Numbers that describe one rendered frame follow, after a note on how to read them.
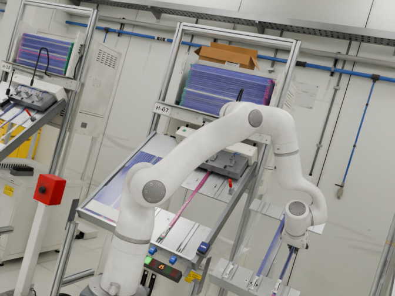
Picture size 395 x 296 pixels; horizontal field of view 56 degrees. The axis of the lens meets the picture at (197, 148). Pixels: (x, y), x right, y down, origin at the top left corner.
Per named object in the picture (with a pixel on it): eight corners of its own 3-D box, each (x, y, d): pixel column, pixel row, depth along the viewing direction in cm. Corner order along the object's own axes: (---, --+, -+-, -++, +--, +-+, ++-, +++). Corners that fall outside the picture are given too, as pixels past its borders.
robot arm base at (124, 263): (137, 313, 112) (154, 254, 111) (78, 293, 114) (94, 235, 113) (150, 288, 131) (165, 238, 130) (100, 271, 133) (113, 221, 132)
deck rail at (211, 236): (196, 271, 166) (194, 263, 162) (192, 269, 167) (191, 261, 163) (257, 170, 212) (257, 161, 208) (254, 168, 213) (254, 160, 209)
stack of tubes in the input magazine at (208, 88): (258, 125, 202) (272, 77, 201) (178, 105, 223) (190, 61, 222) (264, 128, 214) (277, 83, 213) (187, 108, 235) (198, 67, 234)
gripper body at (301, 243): (311, 225, 147) (309, 239, 155) (285, 217, 151) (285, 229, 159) (305, 241, 143) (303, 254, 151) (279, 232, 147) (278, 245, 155)
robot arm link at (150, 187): (139, 205, 126) (149, 220, 111) (119, 177, 123) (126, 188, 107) (254, 121, 136) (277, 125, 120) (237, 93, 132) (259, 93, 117)
